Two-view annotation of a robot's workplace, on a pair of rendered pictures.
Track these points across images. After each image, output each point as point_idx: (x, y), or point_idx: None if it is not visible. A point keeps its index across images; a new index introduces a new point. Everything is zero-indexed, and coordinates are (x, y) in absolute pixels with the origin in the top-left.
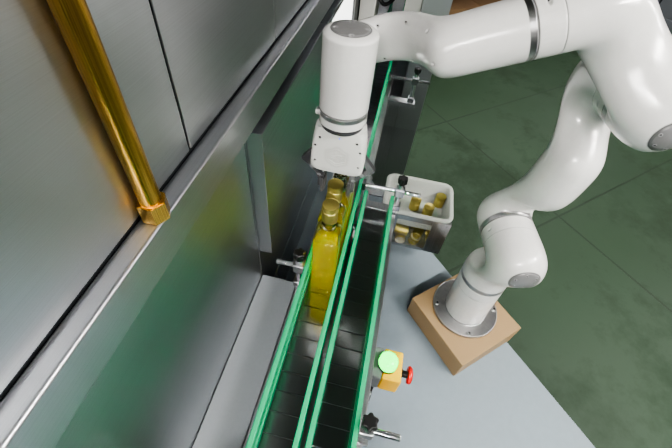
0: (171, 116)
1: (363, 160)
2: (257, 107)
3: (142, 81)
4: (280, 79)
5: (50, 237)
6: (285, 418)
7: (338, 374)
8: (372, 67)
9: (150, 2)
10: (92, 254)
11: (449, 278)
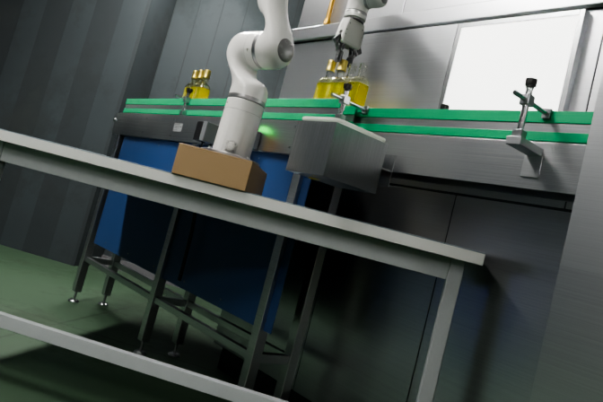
0: (345, 10)
1: (336, 31)
2: (365, 25)
3: None
4: (386, 25)
5: (318, 13)
6: None
7: None
8: None
9: None
10: (318, 22)
11: (257, 166)
